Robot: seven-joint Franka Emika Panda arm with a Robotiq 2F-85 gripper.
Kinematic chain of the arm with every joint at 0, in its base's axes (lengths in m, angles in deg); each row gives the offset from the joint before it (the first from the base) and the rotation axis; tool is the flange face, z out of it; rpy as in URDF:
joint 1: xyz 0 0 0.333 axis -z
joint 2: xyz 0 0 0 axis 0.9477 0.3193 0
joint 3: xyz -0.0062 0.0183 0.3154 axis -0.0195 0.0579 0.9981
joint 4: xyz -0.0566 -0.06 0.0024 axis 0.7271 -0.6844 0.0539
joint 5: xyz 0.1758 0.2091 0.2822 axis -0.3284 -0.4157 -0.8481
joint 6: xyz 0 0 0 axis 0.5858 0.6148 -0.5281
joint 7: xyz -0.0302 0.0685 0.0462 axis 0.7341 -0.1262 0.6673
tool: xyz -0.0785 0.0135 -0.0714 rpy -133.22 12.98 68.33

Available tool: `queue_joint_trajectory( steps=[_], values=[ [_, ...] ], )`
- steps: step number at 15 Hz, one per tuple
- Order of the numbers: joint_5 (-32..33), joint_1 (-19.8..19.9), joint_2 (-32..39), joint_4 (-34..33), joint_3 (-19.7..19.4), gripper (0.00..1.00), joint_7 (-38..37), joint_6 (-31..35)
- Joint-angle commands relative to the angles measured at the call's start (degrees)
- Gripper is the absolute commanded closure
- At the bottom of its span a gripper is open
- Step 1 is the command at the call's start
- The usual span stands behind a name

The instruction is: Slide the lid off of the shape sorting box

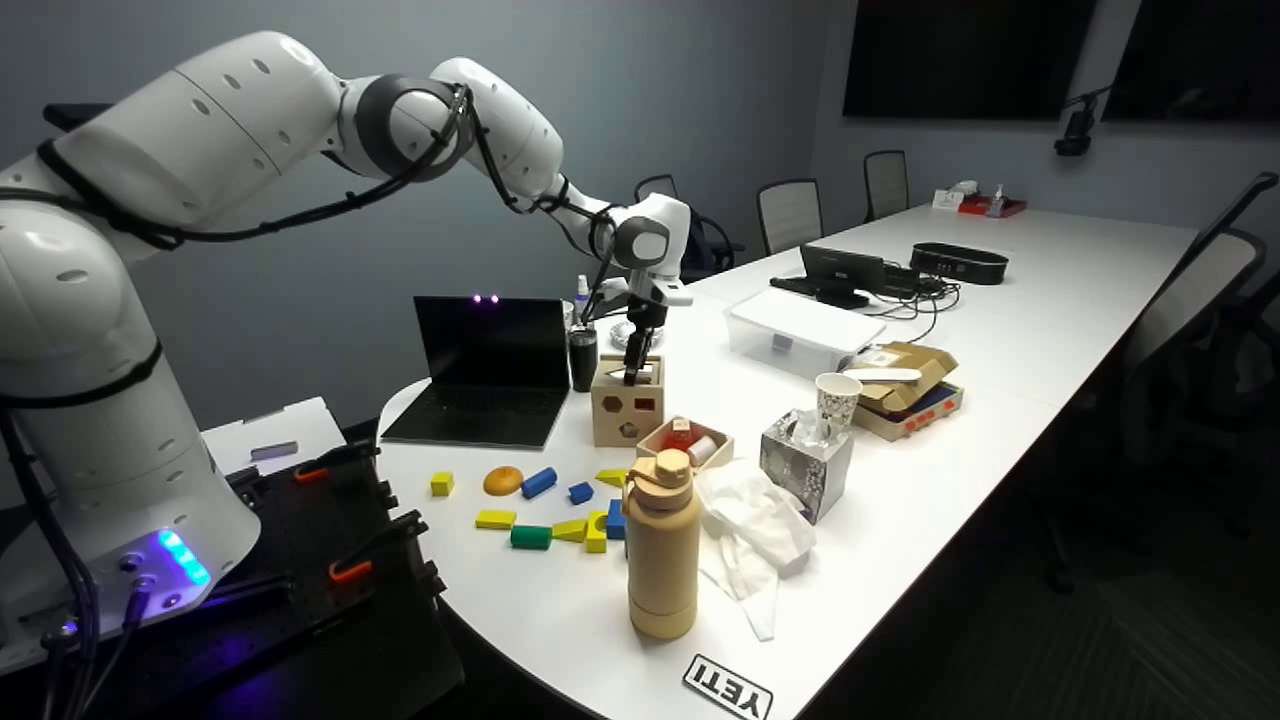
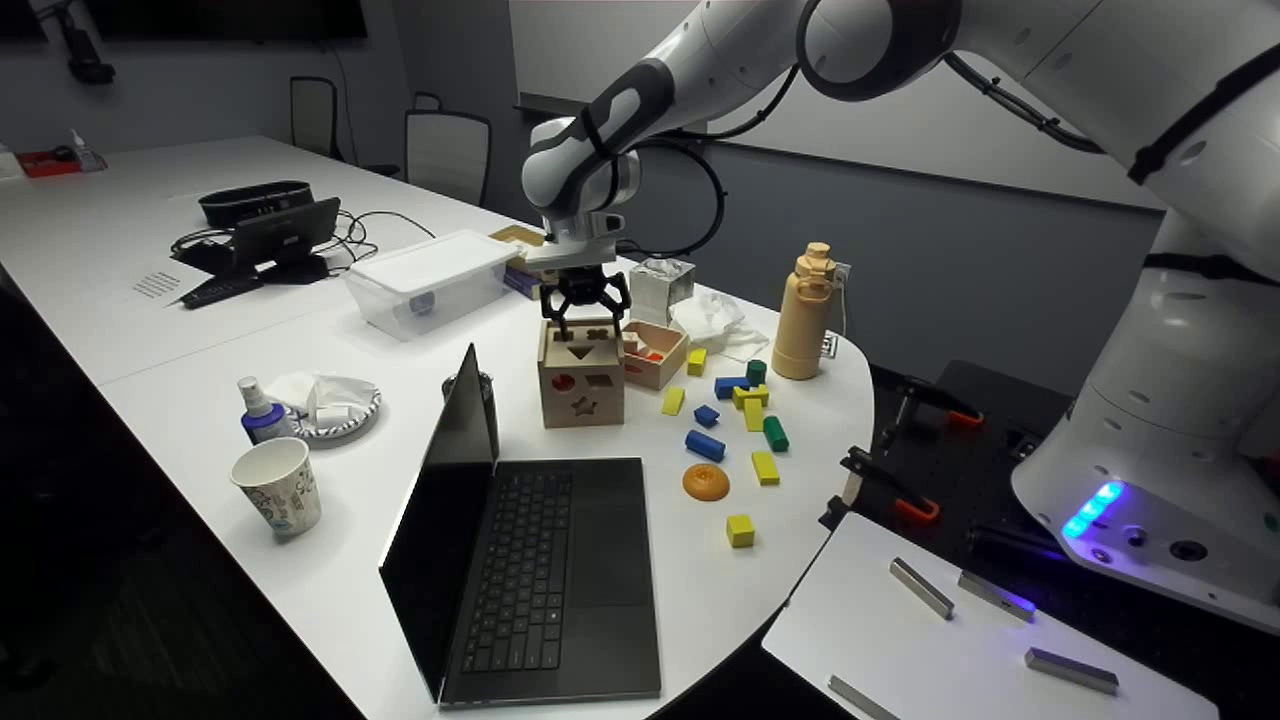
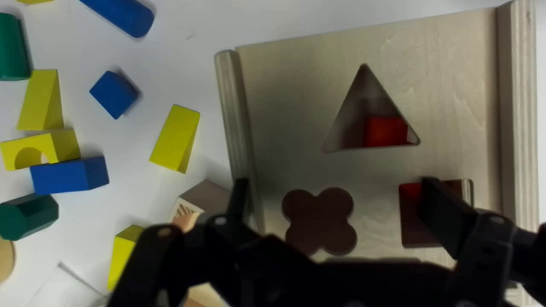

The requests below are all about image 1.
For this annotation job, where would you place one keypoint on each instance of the patterned paper cup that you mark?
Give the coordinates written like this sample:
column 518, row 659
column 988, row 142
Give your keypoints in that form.
column 839, row 403

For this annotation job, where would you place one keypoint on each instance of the YETI sticker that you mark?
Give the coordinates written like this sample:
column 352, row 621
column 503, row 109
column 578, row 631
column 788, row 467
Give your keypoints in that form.
column 727, row 686

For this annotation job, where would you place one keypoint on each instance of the long blue block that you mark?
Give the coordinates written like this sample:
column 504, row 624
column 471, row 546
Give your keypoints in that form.
column 537, row 481

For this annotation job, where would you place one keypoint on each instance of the wooden sliding box lid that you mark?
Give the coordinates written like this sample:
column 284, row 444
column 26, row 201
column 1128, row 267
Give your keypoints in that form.
column 604, row 371

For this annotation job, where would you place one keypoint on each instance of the small white box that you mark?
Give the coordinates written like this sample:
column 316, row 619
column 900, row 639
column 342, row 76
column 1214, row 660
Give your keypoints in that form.
column 948, row 201

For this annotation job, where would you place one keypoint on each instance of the grey office chair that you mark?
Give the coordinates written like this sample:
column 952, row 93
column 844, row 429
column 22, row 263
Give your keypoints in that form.
column 653, row 180
column 788, row 214
column 1203, row 287
column 887, row 180

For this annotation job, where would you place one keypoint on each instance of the small blue block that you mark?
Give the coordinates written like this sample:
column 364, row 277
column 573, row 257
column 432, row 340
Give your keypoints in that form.
column 582, row 492

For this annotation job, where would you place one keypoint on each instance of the green block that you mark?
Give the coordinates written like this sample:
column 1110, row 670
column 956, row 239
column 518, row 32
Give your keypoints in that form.
column 531, row 539

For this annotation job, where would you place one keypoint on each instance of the yellow bar block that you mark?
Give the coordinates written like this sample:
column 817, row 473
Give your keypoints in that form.
column 494, row 521

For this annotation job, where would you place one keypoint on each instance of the flat orange printed box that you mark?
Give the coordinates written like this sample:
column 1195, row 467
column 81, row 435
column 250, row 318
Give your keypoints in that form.
column 920, row 423

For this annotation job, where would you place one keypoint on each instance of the black oval speaker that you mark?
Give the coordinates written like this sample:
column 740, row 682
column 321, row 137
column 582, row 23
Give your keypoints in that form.
column 963, row 263

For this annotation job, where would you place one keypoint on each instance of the open cardboard box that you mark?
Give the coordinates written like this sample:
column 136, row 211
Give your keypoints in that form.
column 920, row 371

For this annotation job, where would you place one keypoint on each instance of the grey metal bar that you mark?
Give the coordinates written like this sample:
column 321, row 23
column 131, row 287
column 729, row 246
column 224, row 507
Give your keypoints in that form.
column 274, row 448

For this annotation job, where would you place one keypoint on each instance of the black mounted room camera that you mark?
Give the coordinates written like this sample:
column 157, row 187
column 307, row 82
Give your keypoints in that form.
column 1077, row 128

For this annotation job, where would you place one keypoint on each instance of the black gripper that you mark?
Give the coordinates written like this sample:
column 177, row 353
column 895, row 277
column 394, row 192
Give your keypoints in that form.
column 645, row 321

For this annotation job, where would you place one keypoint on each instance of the small spray bottle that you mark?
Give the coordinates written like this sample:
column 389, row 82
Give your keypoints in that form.
column 582, row 313

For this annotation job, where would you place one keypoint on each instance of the white board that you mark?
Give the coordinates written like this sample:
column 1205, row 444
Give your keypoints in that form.
column 300, row 426

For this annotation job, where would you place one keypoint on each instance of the black wall television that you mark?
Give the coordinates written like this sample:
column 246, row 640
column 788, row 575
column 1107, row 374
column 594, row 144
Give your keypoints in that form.
column 965, row 53
column 1203, row 63

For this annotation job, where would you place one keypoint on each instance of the white shape piece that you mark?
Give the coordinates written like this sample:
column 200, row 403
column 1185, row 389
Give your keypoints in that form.
column 703, row 448

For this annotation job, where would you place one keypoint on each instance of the small wooden tray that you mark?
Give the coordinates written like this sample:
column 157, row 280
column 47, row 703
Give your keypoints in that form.
column 717, row 444

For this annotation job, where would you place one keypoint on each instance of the yellow cube block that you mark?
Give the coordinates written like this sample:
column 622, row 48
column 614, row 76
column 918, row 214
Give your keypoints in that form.
column 442, row 481

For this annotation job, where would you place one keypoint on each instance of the grey marbled tissue box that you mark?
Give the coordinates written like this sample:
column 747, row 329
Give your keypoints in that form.
column 803, row 467

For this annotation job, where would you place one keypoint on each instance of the orange round block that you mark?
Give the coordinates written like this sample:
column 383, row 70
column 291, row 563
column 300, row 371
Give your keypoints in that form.
column 503, row 481

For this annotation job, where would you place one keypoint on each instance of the wooden shape sorting box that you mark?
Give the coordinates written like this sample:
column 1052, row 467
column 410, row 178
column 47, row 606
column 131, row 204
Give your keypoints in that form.
column 625, row 423

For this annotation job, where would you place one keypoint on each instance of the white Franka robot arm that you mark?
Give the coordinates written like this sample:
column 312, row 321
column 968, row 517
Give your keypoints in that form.
column 200, row 123

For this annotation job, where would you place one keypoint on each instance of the red flat item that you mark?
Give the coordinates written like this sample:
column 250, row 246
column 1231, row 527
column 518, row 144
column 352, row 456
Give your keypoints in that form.
column 1003, row 204

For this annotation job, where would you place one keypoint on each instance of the tan insulated water bottle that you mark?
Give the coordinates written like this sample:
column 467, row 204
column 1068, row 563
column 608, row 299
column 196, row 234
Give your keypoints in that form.
column 663, row 563

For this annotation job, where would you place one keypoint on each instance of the crumpled white plastic bag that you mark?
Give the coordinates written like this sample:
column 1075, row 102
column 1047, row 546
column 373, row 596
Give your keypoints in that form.
column 763, row 527

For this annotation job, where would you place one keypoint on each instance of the black backpack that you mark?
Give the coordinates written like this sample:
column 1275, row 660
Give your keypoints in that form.
column 712, row 249

